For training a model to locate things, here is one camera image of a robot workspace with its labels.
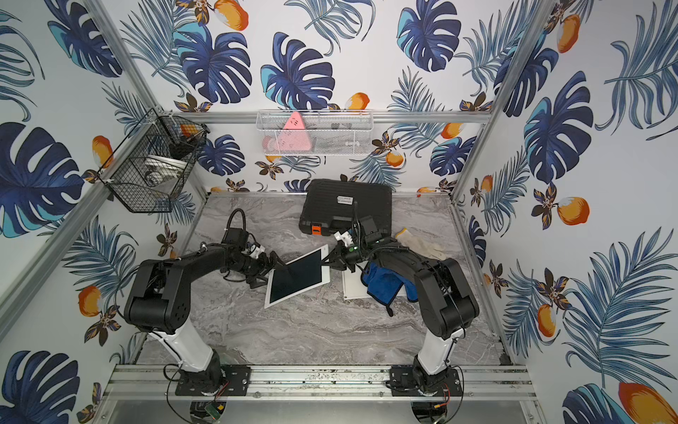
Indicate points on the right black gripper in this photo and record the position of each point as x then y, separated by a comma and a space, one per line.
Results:
338, 256

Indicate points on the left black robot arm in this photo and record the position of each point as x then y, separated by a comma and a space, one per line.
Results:
159, 302

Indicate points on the white knitted glove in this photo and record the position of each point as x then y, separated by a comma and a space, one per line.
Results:
420, 245

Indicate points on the blue grey microfibre cloth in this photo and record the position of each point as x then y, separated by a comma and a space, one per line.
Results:
383, 285

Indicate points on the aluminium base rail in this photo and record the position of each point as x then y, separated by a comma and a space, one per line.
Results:
332, 383

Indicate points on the black wire basket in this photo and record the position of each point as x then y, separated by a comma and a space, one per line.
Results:
160, 153

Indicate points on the pink triangular card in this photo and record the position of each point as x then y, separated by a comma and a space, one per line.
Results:
293, 138

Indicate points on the black plastic tool case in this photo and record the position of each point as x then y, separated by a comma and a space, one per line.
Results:
331, 205

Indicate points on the white mesh wall basket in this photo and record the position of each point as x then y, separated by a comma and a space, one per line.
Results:
333, 132

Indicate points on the white drawing tablet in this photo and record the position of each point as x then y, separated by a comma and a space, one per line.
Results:
354, 289
298, 276

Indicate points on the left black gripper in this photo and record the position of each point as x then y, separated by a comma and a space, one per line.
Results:
264, 267

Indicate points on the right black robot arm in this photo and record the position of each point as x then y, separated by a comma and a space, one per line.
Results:
439, 287

